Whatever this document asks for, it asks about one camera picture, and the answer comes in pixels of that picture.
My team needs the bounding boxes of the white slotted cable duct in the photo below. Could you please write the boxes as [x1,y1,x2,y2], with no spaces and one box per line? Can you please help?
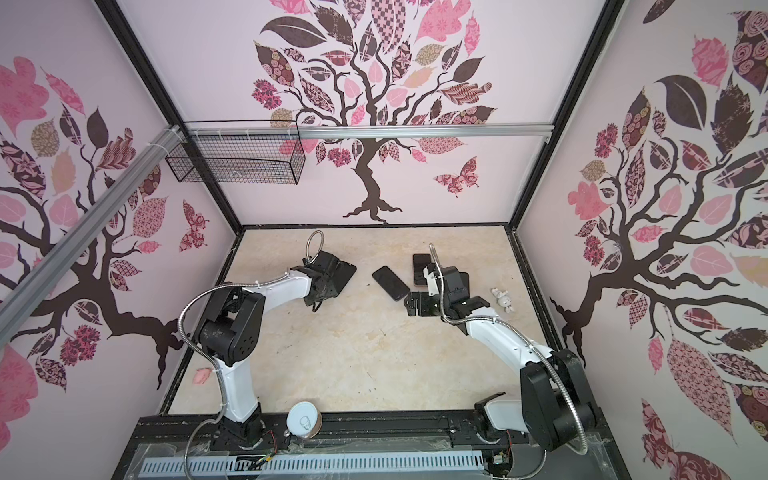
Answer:
[126,451,485,479]

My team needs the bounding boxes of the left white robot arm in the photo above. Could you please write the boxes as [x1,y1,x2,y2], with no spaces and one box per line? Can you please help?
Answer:
[192,251,357,445]

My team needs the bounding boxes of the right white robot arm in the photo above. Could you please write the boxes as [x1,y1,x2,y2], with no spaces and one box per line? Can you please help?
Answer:
[404,260,598,456]

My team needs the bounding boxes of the silver aluminium rail left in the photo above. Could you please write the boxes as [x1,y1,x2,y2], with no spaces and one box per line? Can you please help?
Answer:
[1,126,183,345]

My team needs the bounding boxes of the silver aluminium rail back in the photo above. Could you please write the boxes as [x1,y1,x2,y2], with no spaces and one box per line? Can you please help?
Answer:
[188,123,554,140]

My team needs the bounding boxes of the black smartphone centre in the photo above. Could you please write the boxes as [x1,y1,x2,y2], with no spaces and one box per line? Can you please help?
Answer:
[372,266,410,301]

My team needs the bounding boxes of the silver aluminium rail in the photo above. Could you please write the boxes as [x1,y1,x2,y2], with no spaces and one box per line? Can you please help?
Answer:
[188,123,554,140]
[1,126,183,345]

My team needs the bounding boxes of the small white figurine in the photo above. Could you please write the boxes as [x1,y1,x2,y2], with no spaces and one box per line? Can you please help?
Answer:
[491,288,515,314]

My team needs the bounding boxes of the white round can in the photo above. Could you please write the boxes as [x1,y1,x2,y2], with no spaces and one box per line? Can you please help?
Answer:
[286,401,322,439]

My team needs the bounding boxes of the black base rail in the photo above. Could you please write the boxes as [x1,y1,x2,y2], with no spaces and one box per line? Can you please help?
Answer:
[113,406,630,479]

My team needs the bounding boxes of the black smartphone with silver frame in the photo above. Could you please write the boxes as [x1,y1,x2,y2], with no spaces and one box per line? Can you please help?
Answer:
[412,253,432,287]

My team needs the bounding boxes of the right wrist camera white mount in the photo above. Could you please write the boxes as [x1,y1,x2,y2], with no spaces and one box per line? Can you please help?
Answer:
[423,263,440,296]

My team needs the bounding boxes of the small pink eraser piece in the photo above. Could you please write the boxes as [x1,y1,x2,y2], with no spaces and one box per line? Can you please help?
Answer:
[192,367,213,385]

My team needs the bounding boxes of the black wire basket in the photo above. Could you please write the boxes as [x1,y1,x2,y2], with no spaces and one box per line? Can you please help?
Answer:
[165,120,306,185]

